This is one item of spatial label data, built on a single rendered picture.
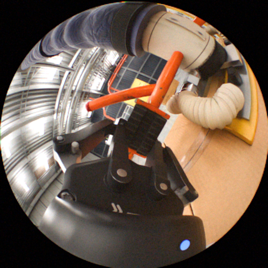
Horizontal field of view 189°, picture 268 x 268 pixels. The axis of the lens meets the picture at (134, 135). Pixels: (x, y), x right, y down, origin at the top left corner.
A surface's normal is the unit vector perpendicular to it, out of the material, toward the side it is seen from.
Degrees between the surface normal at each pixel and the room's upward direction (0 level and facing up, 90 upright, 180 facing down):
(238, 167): 0
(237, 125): 1
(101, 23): 97
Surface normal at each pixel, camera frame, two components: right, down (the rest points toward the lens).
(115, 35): -0.43, 0.90
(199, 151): -0.90, -0.43
